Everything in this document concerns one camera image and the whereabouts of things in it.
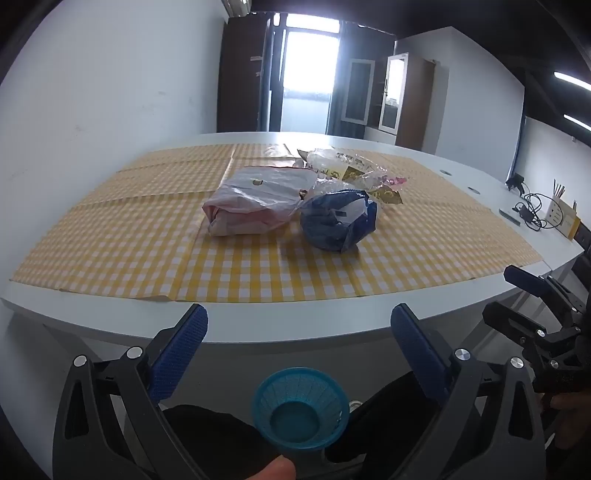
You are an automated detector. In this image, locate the yellow checked tablecloth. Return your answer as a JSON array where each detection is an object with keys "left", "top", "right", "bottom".
[{"left": 10, "top": 142, "right": 546, "bottom": 304}]

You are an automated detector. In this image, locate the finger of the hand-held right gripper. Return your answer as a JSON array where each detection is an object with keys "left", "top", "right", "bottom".
[
  {"left": 482, "top": 302, "right": 561, "bottom": 350},
  {"left": 503, "top": 265, "right": 585, "bottom": 324}
]

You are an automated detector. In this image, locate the dark wall pipe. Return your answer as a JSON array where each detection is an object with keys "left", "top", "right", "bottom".
[{"left": 510, "top": 115, "right": 527, "bottom": 177}]

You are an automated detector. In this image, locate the blue plastic mesh basket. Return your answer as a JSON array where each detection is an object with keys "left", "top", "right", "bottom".
[{"left": 252, "top": 367, "right": 350, "bottom": 456}]

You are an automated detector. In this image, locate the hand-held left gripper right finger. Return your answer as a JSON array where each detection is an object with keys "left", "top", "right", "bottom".
[{"left": 390, "top": 303, "right": 548, "bottom": 480}]

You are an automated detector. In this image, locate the black chair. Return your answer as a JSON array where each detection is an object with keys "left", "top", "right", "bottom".
[{"left": 573, "top": 223, "right": 591, "bottom": 278}]

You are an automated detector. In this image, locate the black charger with cables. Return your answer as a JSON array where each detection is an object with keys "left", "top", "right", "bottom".
[{"left": 513, "top": 193, "right": 555, "bottom": 232}]

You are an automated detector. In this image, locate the white yellow pen holder box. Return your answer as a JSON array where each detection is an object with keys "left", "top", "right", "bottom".
[{"left": 545, "top": 179, "right": 581, "bottom": 240}]

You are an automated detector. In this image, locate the pink white plastic bag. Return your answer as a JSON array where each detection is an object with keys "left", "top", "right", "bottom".
[{"left": 202, "top": 166, "right": 319, "bottom": 237}]

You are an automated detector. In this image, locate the white framed glass cabinet door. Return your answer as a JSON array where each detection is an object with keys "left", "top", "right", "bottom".
[{"left": 342, "top": 58, "right": 375, "bottom": 126}]

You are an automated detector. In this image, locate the clear plastic bag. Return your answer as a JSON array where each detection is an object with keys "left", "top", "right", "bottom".
[{"left": 305, "top": 148, "right": 386, "bottom": 183}]

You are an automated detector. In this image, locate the dark curtain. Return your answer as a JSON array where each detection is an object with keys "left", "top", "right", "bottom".
[{"left": 325, "top": 21, "right": 398, "bottom": 139}]

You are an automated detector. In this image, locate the glass balcony door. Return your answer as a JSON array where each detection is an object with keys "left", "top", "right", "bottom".
[{"left": 270, "top": 14, "right": 342, "bottom": 136}]

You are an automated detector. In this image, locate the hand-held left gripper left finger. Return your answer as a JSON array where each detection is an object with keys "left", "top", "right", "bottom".
[{"left": 52, "top": 303, "right": 209, "bottom": 480}]

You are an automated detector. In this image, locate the dark brown wardrobe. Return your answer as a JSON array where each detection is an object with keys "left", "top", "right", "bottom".
[{"left": 217, "top": 16, "right": 273, "bottom": 134}]

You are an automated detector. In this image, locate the gold foil wrapper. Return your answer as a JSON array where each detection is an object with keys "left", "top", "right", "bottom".
[{"left": 341, "top": 166, "right": 404, "bottom": 206}]

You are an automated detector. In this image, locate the blue plastic bag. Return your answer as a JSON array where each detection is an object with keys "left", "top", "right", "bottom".
[{"left": 300, "top": 188, "right": 378, "bottom": 253}]

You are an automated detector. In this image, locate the person's left hand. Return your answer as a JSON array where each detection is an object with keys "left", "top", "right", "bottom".
[{"left": 249, "top": 455, "right": 297, "bottom": 480}]

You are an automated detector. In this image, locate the wooden cabinet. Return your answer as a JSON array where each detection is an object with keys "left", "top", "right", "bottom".
[{"left": 365, "top": 52, "right": 435, "bottom": 154}]

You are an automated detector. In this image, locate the person's right hand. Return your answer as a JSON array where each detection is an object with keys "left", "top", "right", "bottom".
[{"left": 549, "top": 392, "right": 591, "bottom": 450}]

